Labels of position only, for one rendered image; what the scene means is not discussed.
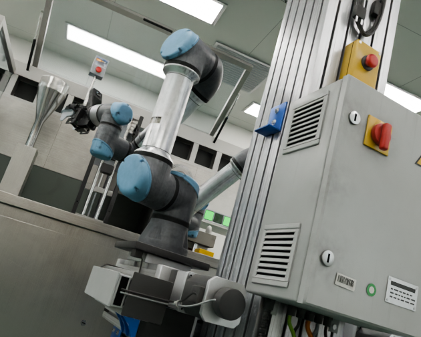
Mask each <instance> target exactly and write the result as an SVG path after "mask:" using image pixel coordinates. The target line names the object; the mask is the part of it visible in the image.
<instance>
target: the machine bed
mask: <svg viewBox="0 0 421 337"><path fill-rule="evenodd" d="M0 203H4V204H6V205H11V206H13V207H17V208H20V209H23V210H26V211H30V212H32V213H37V214H39V215H43V216H46V217H49V218H52V219H56V220H58V221H63V222H65V223H69V224H72V225H75V226H78V227H82V228H84V229H88V230H91V231H95V232H97V233H101V234H104V235H108V236H110V237H114V238H117V239H121V240H123V241H137V240H138V238H139V236H140V234H137V233H133V232H131V231H127V230H125V229H121V228H118V227H115V226H112V225H108V224H105V223H102V222H99V221H95V220H93V219H89V218H87V217H82V216H80V215H76V214H74V213H70V212H67V211H64V210H61V209H57V208H55V207H51V206H48V205H44V204H42V203H38V202H35V201H32V200H29V199H26V198H23V197H19V196H17V195H13V194H10V193H6V192H4V191H0ZM187 257H189V258H192V259H195V260H199V261H202V262H205V263H208V264H210V267H211V268H214V269H217V267H218V264H219V259H216V258H213V257H209V256H207V255H203V254H201V253H197V252H194V251H191V250H188V255H187Z"/></svg>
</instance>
